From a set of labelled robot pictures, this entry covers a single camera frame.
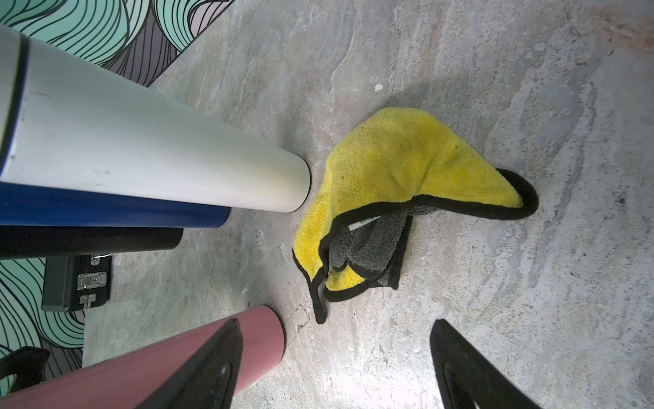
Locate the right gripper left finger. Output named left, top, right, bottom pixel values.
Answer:
left=138, top=319, right=244, bottom=408

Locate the white thermos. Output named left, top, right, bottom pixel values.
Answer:
left=1, top=27, right=311, bottom=213

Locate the black thermos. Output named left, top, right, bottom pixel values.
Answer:
left=1, top=226, right=184, bottom=260

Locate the pink thermos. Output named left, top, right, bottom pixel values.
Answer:
left=1, top=306, right=285, bottom=408

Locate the yellow cleaning cloth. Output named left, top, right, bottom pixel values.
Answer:
left=293, top=107, right=539, bottom=324

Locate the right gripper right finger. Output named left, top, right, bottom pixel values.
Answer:
left=430, top=320, right=538, bottom=408

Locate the blue thermos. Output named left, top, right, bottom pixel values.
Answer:
left=1, top=182, right=231, bottom=228

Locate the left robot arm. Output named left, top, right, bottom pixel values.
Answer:
left=1, top=346, right=51, bottom=394

